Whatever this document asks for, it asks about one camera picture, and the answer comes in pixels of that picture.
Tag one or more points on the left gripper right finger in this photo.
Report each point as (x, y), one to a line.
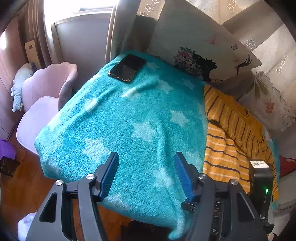
(222, 210)

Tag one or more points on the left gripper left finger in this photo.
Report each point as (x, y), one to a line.
(72, 202)

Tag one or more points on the yellow striped knit sweater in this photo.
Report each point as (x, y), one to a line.
(234, 138)

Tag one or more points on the turquoise fleece cartoon blanket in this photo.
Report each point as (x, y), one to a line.
(159, 113)

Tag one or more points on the white floral leaf pillow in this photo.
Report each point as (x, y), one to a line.
(265, 102)

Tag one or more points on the pink shell chair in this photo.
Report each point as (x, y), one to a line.
(43, 95)

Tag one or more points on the white stuffed toy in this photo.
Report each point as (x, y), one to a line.
(25, 72)

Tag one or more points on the black smartphone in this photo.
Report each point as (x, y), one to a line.
(126, 69)

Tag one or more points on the white girl print pillow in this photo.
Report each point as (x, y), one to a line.
(192, 42)

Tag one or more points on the beige embroidered curtain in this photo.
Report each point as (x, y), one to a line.
(254, 23)

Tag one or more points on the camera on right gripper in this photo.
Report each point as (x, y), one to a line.
(261, 186)

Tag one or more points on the red object by wall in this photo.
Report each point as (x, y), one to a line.
(287, 165)

